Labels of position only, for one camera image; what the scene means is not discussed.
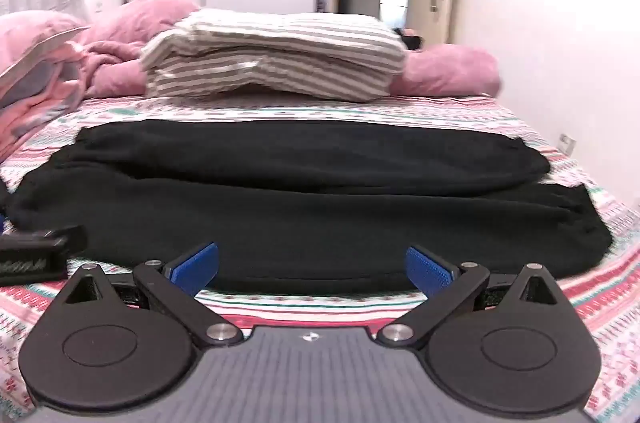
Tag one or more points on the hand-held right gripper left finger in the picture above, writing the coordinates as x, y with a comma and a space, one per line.
196, 267

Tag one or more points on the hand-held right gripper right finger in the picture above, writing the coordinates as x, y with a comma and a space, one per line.
428, 270

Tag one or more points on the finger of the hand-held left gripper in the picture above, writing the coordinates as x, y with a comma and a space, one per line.
45, 237

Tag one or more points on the black pants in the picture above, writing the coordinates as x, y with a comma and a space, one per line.
300, 198

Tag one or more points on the patterned bed sheet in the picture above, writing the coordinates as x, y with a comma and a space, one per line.
560, 303

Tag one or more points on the pink and grey folded blanket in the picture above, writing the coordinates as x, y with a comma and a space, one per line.
35, 98

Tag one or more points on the small pink pillow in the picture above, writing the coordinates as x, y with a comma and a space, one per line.
452, 70

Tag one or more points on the pink pillow with grey piping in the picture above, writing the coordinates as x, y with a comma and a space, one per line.
30, 33

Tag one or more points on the mauve pink duvet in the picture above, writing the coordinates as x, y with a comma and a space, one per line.
125, 48

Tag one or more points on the beige striped duvet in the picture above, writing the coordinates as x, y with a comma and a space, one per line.
280, 58

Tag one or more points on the white wall socket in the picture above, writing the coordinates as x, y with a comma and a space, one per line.
567, 144

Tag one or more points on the white light switch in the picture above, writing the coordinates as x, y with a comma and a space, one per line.
98, 7

